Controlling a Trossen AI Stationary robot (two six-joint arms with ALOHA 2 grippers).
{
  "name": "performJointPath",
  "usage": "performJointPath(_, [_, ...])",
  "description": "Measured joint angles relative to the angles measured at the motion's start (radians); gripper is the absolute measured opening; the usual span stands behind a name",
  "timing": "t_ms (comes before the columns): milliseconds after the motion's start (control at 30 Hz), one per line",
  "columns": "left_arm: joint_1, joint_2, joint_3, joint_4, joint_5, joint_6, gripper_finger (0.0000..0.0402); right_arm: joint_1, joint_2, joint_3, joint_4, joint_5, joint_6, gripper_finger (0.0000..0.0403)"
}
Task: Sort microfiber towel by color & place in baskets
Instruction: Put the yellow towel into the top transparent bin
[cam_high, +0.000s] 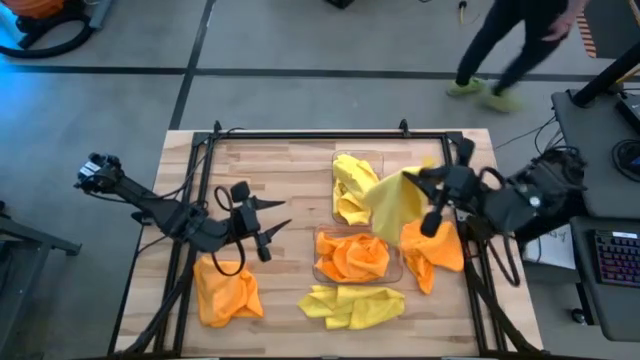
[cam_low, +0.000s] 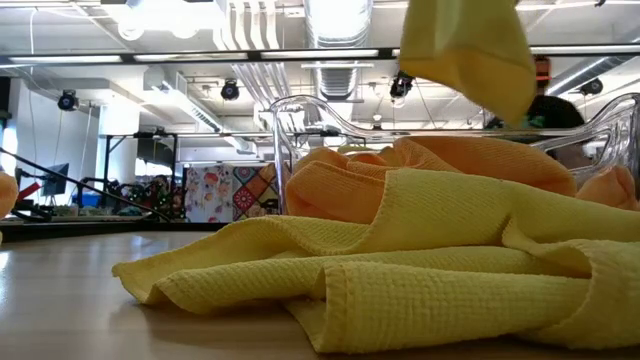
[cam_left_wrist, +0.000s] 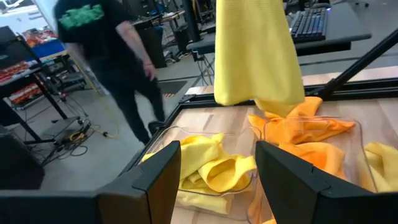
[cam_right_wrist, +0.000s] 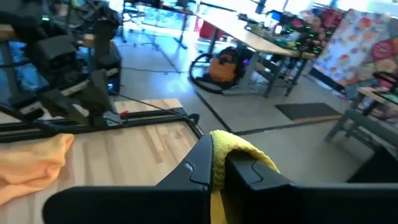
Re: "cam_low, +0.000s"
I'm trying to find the orange microfiber towel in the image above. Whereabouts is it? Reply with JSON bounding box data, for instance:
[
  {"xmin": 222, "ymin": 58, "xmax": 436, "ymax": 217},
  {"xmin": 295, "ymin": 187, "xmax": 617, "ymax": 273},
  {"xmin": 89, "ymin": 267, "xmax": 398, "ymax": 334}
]
[
  {"xmin": 285, "ymin": 159, "xmax": 396, "ymax": 225},
  {"xmin": 574, "ymin": 164, "xmax": 640, "ymax": 212},
  {"xmin": 294, "ymin": 146, "xmax": 401, "ymax": 169},
  {"xmin": 0, "ymin": 171, "xmax": 20, "ymax": 219},
  {"xmin": 394, "ymin": 134, "xmax": 578, "ymax": 197}
]

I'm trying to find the clear plastic basket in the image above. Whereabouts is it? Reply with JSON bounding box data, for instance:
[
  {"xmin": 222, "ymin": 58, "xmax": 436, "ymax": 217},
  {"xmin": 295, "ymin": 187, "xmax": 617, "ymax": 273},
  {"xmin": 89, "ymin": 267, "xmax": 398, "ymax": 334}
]
[
  {"xmin": 269, "ymin": 92, "xmax": 640, "ymax": 219},
  {"xmin": 344, "ymin": 127, "xmax": 521, "ymax": 154}
]

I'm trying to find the colourful patchwork quilt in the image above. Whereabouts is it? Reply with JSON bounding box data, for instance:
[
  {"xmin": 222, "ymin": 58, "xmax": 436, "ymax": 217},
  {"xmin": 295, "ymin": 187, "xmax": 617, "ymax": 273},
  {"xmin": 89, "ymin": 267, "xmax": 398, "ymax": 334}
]
[{"xmin": 183, "ymin": 162, "xmax": 280, "ymax": 224}]

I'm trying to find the black ceiling spotlight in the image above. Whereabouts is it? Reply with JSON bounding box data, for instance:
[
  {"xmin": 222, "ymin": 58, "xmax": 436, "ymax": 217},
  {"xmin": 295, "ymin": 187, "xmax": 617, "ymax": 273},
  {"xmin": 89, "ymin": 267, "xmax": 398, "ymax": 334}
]
[
  {"xmin": 389, "ymin": 70, "xmax": 416, "ymax": 100},
  {"xmin": 220, "ymin": 78, "xmax": 241, "ymax": 102},
  {"xmin": 579, "ymin": 77, "xmax": 605, "ymax": 96},
  {"xmin": 56, "ymin": 88, "xmax": 80, "ymax": 112}
]

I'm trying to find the long linear ceiling light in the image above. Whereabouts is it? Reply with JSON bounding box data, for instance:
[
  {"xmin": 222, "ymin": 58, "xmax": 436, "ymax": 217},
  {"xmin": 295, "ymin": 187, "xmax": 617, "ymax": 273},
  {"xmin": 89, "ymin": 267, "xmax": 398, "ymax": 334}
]
[{"xmin": 0, "ymin": 44, "xmax": 640, "ymax": 69}]

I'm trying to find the white ceiling conduit bundle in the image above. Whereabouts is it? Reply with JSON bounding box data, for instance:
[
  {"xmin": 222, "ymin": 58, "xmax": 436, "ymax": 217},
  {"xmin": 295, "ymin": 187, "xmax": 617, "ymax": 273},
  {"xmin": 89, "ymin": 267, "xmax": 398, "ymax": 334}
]
[{"xmin": 213, "ymin": 0, "xmax": 296, "ymax": 99}]

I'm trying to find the person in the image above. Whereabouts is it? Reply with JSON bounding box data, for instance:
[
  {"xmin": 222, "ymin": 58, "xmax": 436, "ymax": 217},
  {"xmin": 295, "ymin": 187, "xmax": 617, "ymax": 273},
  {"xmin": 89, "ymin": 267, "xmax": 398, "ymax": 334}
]
[{"xmin": 483, "ymin": 53, "xmax": 597, "ymax": 171}]

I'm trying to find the black computer monitor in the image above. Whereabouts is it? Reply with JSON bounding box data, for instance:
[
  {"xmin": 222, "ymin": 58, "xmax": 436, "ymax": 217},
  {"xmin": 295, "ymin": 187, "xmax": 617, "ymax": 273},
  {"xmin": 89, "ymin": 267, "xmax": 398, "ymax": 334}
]
[{"xmin": 41, "ymin": 162, "xmax": 71, "ymax": 197}]

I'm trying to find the silver ceiling air duct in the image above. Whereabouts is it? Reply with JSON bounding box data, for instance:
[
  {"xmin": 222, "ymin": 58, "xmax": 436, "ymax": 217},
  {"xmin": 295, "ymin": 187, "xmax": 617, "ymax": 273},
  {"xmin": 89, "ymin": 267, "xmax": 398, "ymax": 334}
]
[{"xmin": 303, "ymin": 0, "xmax": 375, "ymax": 101}]

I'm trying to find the white rectangular ceiling duct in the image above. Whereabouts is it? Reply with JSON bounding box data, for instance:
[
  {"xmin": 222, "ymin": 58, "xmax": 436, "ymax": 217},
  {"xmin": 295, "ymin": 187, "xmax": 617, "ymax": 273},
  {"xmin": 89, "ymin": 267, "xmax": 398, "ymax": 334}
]
[{"xmin": 143, "ymin": 67, "xmax": 257, "ymax": 155}]

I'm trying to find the black aluminium table frame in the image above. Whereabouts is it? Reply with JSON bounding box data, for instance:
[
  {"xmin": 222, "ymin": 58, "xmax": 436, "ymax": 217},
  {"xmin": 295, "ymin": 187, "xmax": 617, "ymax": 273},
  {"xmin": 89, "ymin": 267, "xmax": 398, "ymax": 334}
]
[{"xmin": 0, "ymin": 147, "xmax": 229, "ymax": 245}]

